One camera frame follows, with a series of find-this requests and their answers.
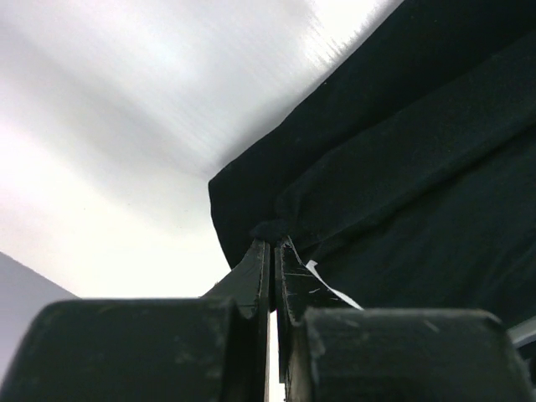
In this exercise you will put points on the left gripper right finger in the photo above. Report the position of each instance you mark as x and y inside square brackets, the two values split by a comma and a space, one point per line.
[332, 350]

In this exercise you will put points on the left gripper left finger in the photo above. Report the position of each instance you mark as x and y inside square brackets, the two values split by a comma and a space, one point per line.
[211, 348]

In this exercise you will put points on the black t-shirt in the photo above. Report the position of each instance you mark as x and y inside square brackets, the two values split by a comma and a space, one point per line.
[408, 175]

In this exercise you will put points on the aluminium front frame rail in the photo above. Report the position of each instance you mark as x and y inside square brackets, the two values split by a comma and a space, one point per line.
[524, 333]

